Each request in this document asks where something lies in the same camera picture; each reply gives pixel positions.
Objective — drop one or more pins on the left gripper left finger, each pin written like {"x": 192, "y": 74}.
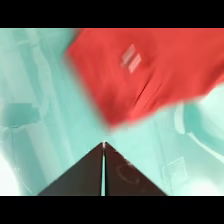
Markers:
{"x": 81, "y": 180}

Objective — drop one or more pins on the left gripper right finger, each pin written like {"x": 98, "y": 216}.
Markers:
{"x": 130, "y": 178}

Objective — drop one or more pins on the red T-shirt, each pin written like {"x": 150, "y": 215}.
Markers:
{"x": 146, "y": 70}

